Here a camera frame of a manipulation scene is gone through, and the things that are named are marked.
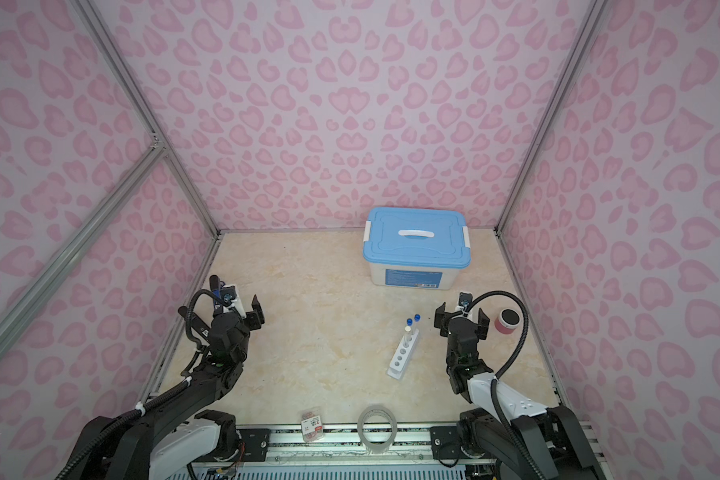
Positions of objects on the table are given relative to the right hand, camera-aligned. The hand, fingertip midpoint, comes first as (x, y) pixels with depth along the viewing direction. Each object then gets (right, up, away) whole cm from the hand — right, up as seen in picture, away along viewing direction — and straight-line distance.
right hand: (462, 304), depth 86 cm
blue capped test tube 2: (-16, -4, -8) cm, 18 cm away
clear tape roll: (-26, -33, -13) cm, 44 cm away
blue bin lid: (-10, +20, +9) cm, 24 cm away
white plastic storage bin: (-12, +7, +10) cm, 17 cm away
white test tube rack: (-17, -14, -2) cm, 22 cm away
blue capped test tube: (-14, -2, -8) cm, 16 cm away
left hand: (-62, +3, -2) cm, 62 cm away
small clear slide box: (-41, -29, -12) cm, 51 cm away
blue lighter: (-78, +4, +14) cm, 79 cm away
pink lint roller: (+14, -5, +2) cm, 15 cm away
